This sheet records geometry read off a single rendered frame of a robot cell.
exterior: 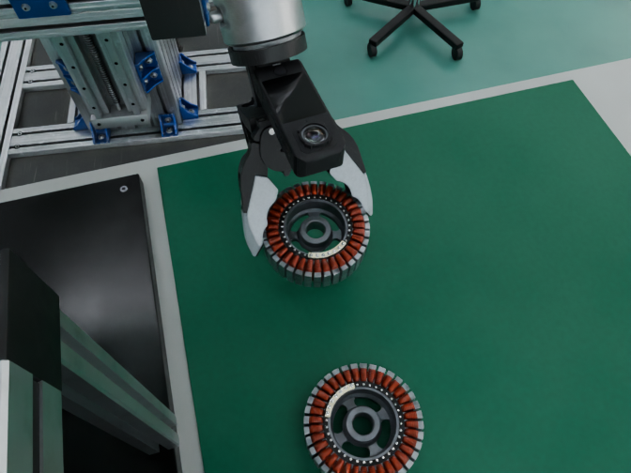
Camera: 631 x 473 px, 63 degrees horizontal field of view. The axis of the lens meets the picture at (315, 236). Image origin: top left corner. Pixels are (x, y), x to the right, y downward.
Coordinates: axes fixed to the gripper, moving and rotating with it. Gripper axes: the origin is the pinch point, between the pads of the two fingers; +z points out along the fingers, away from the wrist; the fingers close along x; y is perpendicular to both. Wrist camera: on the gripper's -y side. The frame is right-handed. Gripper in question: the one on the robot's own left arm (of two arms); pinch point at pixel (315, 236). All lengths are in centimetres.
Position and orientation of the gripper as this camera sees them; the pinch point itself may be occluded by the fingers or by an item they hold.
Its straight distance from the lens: 55.0
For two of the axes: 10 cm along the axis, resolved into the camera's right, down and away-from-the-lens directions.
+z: 1.9, 8.4, 5.1
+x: -9.3, 3.3, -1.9
